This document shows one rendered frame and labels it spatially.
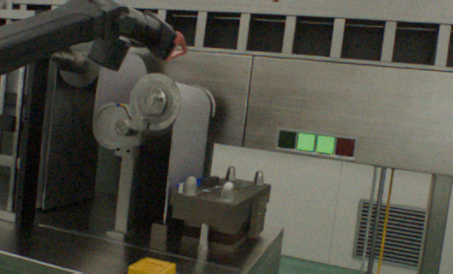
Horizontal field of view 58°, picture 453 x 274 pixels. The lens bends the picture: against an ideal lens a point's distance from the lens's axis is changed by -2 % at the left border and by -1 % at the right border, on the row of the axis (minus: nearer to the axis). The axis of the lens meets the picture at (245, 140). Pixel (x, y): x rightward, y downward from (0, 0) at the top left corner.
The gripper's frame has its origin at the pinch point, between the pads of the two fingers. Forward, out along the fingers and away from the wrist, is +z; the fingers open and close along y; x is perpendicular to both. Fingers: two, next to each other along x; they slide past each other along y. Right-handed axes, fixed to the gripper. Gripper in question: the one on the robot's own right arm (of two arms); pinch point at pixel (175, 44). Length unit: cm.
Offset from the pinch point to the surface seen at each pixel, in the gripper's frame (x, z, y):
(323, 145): -2, 46, 32
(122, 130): -24.2, -1.9, 1.9
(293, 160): -56, 270, -32
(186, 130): -19.0, 15.5, 6.5
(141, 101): -17.7, 4.0, -2.4
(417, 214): -27, 288, 74
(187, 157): -25.7, 19.2, 9.7
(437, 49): 40, 50, 40
